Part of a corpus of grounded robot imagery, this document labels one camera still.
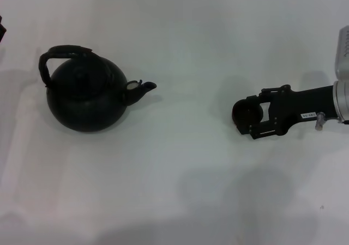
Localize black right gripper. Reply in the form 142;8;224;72
233;84;339;141

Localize small dark brown teacup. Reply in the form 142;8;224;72
232;99;264;128

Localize black round teapot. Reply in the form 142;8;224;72
39;45;158;133

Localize silver plug with grey cable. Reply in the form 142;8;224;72
315;112;326;132

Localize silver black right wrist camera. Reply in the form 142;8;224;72
334;25;349;80

